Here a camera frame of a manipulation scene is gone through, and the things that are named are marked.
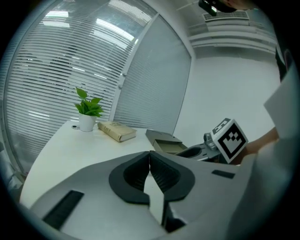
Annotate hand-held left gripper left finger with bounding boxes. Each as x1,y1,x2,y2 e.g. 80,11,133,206
30,151,168,240

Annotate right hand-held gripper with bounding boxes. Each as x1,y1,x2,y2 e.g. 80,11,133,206
175,118,249,165

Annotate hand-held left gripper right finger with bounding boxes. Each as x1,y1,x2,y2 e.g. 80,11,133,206
149,150,255,240

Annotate grey cardboard box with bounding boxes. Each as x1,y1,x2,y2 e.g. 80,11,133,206
145,128,188,155

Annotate beige hardcover book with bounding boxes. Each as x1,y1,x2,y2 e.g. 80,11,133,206
97,121,138,143

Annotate green plant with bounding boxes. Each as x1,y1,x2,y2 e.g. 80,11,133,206
74,86,105,132

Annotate person's right forearm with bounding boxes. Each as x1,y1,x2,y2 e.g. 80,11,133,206
236,127,281,165

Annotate white desk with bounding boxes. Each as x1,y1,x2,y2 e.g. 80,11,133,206
19,120,188,210

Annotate frosted glass door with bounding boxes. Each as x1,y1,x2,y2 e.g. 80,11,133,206
113,13,192,136

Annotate white window blinds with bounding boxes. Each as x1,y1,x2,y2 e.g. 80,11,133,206
2,0,158,174

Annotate white ceiling air vent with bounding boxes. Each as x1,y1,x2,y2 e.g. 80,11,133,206
202,10,250,27

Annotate white door handle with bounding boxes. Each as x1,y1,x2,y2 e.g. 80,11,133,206
118,71,128,89

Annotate black head-worn camera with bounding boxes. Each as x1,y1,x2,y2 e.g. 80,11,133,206
198,0,237,17

